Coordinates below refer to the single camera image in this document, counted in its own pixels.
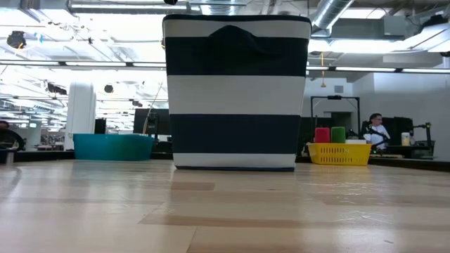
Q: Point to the teal plastic bin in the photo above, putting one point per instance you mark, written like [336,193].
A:
[112,147]

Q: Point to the black speaker box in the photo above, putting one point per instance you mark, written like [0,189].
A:
[100,126]

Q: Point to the black gantry frame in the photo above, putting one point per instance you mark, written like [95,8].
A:
[334,97]

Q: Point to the white column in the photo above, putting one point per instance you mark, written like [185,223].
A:
[80,116]

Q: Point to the white wipes canister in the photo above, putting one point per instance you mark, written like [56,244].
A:
[405,139]

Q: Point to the black background robot arm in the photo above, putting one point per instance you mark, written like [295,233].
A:
[381,135]

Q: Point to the silver ventilation duct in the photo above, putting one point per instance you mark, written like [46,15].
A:
[330,12]

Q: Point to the dark display screen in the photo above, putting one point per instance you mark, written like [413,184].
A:
[142,121]

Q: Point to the yellow plastic basket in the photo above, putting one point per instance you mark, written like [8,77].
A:
[339,154]

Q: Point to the person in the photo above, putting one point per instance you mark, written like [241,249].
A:
[379,130]

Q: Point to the black ceiling lamp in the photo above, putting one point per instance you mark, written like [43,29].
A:
[15,39]

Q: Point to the navy white striped fabric bin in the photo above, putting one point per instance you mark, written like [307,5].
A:
[235,95]

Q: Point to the red cup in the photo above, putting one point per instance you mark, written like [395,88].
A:
[322,135]

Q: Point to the black table crossbar rail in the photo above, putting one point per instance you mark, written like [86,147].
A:
[49,155]

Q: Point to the white flat box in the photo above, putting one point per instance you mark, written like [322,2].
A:
[355,141]

